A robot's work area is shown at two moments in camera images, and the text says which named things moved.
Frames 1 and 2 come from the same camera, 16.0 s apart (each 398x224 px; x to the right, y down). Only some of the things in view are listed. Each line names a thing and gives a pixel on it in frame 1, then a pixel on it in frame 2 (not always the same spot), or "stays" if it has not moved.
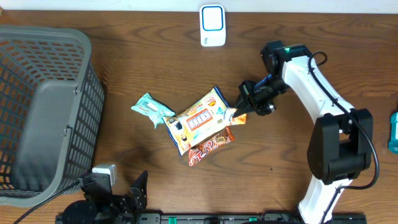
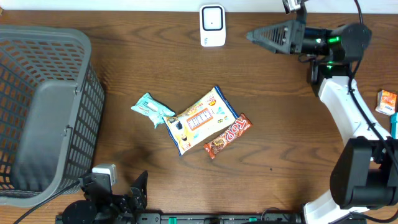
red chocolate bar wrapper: x=200 y=151 to x=238 y=126
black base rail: x=154 y=218 stays
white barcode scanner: x=212 y=26 stays
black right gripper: x=249 y=103 to x=295 y=34
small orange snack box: x=239 y=120 to x=386 y=102
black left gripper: x=138 y=197 stays
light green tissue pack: x=153 y=108 stays
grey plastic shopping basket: x=51 y=112 stays
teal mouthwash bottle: x=393 y=144 stays
